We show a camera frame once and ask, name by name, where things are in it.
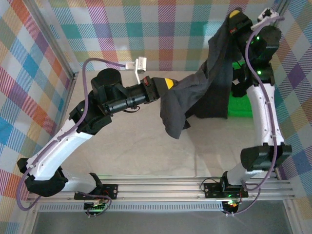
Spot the aluminium frame cross rail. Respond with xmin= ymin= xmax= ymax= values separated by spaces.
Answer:
xmin=25 ymin=174 xmax=297 ymax=203

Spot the small controller board green LED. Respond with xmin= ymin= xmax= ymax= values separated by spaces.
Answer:
xmin=223 ymin=199 xmax=241 ymax=215
xmin=84 ymin=199 xmax=108 ymax=218

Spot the aluminium frame corner post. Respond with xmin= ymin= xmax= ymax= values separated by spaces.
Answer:
xmin=274 ymin=0 xmax=290 ymax=17
xmin=23 ymin=0 xmax=81 ymax=78

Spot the aluminium frame side rail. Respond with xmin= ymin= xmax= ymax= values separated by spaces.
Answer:
xmin=273 ymin=165 xmax=297 ymax=195
xmin=58 ymin=72 xmax=80 ymax=117

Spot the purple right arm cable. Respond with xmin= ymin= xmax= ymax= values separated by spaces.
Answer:
xmin=225 ymin=16 xmax=285 ymax=216

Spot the colourful plaid fabric backdrop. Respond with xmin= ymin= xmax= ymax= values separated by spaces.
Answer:
xmin=0 ymin=0 xmax=312 ymax=234

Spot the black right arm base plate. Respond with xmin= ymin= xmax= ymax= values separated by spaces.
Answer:
xmin=203 ymin=182 xmax=249 ymax=198

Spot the slotted grey cable duct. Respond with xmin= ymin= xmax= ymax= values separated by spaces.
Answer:
xmin=38 ymin=203 xmax=225 ymax=213

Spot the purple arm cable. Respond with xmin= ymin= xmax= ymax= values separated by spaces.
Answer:
xmin=225 ymin=16 xmax=285 ymax=216
xmin=19 ymin=58 xmax=128 ymax=216

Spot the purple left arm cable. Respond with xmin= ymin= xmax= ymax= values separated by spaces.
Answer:
xmin=19 ymin=58 xmax=128 ymax=216

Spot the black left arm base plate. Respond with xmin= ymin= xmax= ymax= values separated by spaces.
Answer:
xmin=74 ymin=184 xmax=119 ymax=201

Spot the dark grey t-shirt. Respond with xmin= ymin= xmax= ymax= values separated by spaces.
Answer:
xmin=159 ymin=18 xmax=241 ymax=140

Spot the green plastic bin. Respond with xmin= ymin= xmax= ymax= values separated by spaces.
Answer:
xmin=228 ymin=60 xmax=254 ymax=119

